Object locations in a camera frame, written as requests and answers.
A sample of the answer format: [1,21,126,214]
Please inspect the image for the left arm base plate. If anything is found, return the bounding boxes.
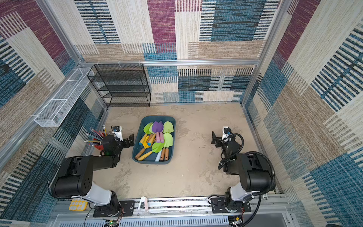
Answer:
[93,200,135,218]

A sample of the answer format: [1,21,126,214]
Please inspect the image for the white pink clip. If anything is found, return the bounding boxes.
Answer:
[138,196,148,211]

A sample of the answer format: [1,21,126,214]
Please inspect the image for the black wire shelf rack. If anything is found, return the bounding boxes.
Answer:
[87,63,151,107]

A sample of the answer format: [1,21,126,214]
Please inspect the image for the green shovel middle right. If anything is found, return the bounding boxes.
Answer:
[160,132,173,161]

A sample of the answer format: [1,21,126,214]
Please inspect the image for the red pencil holder cup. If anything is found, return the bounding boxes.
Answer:
[84,125,107,150]

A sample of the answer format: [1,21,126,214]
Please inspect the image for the yellow shovel wooden handle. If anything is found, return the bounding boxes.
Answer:
[135,135,153,159]

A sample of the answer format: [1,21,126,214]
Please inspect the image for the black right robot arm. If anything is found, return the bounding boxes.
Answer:
[209,127,276,212]

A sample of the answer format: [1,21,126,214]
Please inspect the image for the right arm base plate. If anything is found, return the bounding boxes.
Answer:
[209,197,251,213]

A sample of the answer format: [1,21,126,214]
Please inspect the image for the white mesh wall basket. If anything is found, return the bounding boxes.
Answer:
[34,68,91,127]

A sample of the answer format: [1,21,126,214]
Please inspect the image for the yellow calculator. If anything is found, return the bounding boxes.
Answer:
[69,198,88,211]

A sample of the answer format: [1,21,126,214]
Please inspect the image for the green shovel top right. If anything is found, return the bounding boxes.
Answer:
[163,121,174,133]

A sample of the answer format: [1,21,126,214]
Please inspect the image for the purple shovel pink handle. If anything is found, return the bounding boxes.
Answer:
[152,122,160,143]
[159,121,164,143]

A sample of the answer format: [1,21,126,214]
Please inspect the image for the teal plastic storage box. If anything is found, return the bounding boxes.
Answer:
[131,115,176,165]

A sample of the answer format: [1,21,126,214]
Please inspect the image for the green shovel yellow handle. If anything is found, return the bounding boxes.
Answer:
[137,143,164,161]

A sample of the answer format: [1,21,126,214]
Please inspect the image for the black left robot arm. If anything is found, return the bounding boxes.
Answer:
[48,134,134,217]

